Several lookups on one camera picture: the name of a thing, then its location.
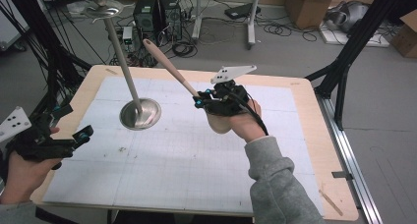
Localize black metal clip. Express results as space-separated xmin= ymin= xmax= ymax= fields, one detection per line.
xmin=331 ymin=170 xmax=354 ymax=181

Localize black flat device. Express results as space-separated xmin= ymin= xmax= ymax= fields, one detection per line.
xmin=224 ymin=2 xmax=263 ymax=21

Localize coiled black cable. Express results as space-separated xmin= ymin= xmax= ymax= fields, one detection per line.
xmin=170 ymin=41 xmax=199 ymax=59

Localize small white electronic box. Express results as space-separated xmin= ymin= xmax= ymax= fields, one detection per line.
xmin=121 ymin=26 xmax=135 ymax=44

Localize white grid mat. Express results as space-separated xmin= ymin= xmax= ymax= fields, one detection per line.
xmin=42 ymin=76 xmax=324 ymax=216

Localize white metal floor stand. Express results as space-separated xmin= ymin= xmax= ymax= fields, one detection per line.
xmin=191 ymin=0 xmax=264 ymax=51

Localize person's left hand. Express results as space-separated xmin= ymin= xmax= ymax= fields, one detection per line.
xmin=0 ymin=126 xmax=63 ymax=205

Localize white flat board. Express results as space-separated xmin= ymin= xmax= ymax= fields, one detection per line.
xmin=318 ymin=22 xmax=391 ymax=49

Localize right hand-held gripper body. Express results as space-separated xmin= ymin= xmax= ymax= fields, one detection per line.
xmin=205 ymin=65 xmax=258 ymax=117

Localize aluminium rail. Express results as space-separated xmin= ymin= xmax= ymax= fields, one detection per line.
xmin=315 ymin=94 xmax=384 ymax=224

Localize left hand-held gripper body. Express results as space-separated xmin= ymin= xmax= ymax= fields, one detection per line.
xmin=0 ymin=106 xmax=77 ymax=163

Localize flat wooden stick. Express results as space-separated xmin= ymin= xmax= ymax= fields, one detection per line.
xmin=318 ymin=189 xmax=344 ymax=217

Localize grey bag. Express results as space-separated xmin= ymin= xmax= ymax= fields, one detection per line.
xmin=324 ymin=0 xmax=371 ymax=33

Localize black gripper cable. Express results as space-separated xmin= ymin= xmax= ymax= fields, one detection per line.
xmin=229 ymin=90 xmax=270 ymax=137

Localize person's right hand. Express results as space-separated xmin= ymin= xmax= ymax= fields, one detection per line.
xmin=229 ymin=99 xmax=268 ymax=143

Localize large cardboard box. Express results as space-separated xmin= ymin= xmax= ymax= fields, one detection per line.
xmin=284 ymin=0 xmax=341 ymax=30

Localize beige long-handled spoon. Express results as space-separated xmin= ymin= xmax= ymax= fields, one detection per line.
xmin=142 ymin=38 xmax=236 ymax=136

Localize white cabinet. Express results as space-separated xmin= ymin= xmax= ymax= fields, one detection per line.
xmin=0 ymin=0 xmax=31 ymax=52

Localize metal utensil stand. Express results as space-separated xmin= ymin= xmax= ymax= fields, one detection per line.
xmin=83 ymin=0 xmax=162 ymax=132

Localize black computer tower green stickers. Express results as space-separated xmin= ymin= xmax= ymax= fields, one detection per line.
xmin=132 ymin=0 xmax=163 ymax=35

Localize black metal frame strut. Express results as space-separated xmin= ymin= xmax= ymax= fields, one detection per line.
xmin=304 ymin=0 xmax=417 ymax=130
xmin=4 ymin=0 xmax=94 ymax=114

